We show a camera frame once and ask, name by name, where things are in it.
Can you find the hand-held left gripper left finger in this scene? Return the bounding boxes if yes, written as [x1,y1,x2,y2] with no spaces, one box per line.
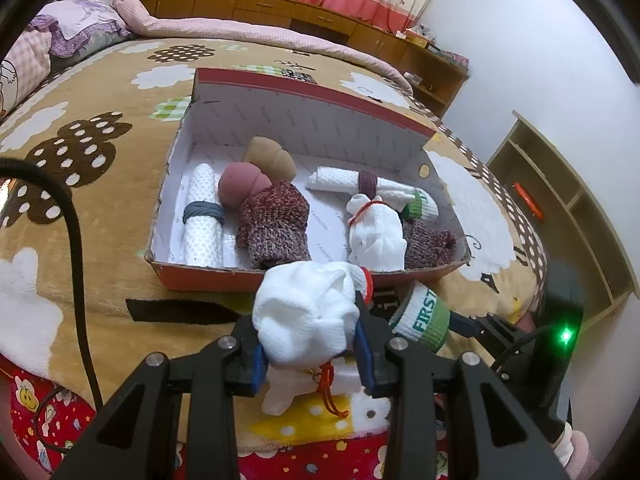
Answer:
[50,312,268,480]

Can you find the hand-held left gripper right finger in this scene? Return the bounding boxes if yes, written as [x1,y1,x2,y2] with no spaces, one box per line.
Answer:
[352,292,571,480]

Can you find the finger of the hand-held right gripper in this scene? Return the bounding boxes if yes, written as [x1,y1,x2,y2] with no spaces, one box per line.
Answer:
[447,310,501,356]

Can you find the white socks with red string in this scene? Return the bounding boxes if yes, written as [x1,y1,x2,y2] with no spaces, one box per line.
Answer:
[262,355,361,417]

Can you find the green and white sock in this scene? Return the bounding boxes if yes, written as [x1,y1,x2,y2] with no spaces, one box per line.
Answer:
[389,280,452,353]
[400,187,441,221]

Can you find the white socks red tie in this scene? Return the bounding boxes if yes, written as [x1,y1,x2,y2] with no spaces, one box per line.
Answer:
[251,260,373,366]

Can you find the purple knit sock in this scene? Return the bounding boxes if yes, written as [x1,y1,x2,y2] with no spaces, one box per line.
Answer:
[402,220,457,270]
[235,182,312,270]

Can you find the white towel roll grey band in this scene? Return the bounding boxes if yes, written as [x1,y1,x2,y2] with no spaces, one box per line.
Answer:
[182,162,226,267]

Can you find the mauve sock ball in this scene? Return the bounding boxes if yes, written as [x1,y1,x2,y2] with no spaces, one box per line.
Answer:
[218,161,273,209]

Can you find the beige sock ball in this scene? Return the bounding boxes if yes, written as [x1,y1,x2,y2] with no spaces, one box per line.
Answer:
[243,136,297,181]

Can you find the pink cardboard shoe box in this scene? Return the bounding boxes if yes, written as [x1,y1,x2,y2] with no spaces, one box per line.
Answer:
[145,67,472,293]

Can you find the person's right forearm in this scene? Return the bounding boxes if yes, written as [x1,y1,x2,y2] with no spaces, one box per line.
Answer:
[550,422,598,480]

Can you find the orange object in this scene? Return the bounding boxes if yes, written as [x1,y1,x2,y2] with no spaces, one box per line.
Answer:
[512,182,545,220]

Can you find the light wooden shelf unit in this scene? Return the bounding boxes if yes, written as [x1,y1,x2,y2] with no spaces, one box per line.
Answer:
[487,110,640,333]

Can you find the sheep printed blanket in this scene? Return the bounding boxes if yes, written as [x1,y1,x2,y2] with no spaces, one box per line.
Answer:
[0,35,551,453]

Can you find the red printed bedsheet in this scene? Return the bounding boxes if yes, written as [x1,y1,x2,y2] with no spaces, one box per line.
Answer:
[0,355,451,480]

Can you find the flat boxes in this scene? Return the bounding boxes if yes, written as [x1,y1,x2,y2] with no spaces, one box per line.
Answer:
[435,47,471,68]

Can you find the yellow tissue box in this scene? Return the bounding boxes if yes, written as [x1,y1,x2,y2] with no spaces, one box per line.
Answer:
[402,25,436,48]

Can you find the pink quilt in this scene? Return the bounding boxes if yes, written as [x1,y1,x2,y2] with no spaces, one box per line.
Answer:
[112,0,413,93]

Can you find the wooden cabinet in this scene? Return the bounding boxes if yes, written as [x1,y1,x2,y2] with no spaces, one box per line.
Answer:
[142,0,471,118]

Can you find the pink checked cartoon pillow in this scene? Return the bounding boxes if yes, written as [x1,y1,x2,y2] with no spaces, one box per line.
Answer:
[0,27,53,121]

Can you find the purple ruffled pillow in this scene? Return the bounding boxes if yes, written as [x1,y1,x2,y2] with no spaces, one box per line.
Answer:
[32,0,133,61]

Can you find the black cable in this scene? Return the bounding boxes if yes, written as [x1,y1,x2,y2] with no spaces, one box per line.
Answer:
[0,159,104,456]

